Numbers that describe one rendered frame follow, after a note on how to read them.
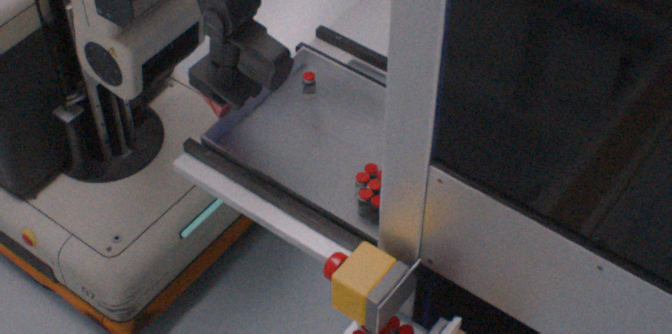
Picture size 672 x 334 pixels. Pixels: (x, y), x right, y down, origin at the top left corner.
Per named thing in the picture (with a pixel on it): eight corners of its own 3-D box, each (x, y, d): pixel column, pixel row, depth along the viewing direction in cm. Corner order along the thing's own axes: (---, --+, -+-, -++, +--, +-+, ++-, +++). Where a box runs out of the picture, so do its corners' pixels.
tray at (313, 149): (472, 148, 160) (474, 133, 158) (378, 255, 146) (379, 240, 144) (303, 61, 174) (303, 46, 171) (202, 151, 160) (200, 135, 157)
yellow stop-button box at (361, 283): (407, 298, 132) (410, 265, 126) (375, 335, 128) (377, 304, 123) (360, 269, 135) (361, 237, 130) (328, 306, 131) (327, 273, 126)
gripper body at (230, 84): (236, 114, 152) (239, 82, 146) (186, 78, 155) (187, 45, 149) (264, 90, 155) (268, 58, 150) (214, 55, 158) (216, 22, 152)
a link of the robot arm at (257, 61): (242, -27, 143) (203, 6, 138) (307, 13, 140) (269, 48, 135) (239, 29, 152) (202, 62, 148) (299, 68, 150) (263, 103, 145)
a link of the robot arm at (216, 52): (227, 4, 147) (202, 25, 144) (264, 27, 145) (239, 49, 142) (224, 36, 152) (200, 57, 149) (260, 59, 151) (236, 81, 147)
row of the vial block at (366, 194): (433, 149, 160) (435, 129, 157) (366, 221, 150) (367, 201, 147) (421, 143, 161) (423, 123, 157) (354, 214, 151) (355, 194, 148)
